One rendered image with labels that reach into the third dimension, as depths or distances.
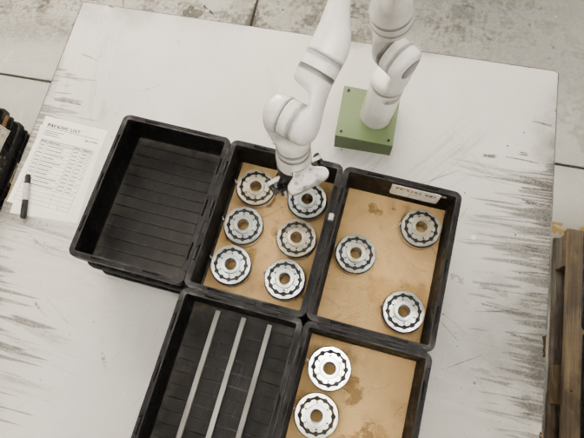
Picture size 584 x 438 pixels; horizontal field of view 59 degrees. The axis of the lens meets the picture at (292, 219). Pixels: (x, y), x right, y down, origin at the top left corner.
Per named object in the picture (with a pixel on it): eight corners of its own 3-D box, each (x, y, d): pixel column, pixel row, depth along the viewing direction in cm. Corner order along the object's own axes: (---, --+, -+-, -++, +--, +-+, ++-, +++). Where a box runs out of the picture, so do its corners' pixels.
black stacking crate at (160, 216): (139, 135, 149) (126, 115, 138) (237, 158, 146) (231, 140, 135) (87, 264, 137) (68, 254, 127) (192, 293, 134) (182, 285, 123)
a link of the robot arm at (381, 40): (391, -22, 106) (424, 8, 104) (394, 36, 132) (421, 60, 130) (358, 10, 107) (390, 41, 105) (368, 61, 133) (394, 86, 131)
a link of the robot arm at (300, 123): (302, 149, 89) (342, 76, 86) (260, 125, 91) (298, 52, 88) (312, 152, 96) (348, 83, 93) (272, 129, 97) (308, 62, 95)
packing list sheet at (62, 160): (40, 115, 165) (39, 114, 164) (109, 127, 163) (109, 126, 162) (3, 211, 155) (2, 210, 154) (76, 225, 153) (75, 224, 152)
